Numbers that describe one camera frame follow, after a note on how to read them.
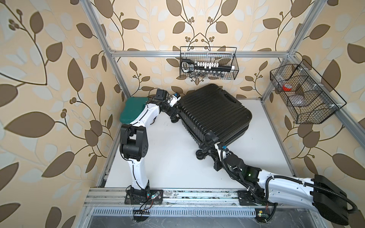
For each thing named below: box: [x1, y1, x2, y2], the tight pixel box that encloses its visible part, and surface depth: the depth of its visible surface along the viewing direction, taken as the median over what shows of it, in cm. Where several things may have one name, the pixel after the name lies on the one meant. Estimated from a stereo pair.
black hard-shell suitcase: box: [177, 83, 253, 146], surface depth 86 cm
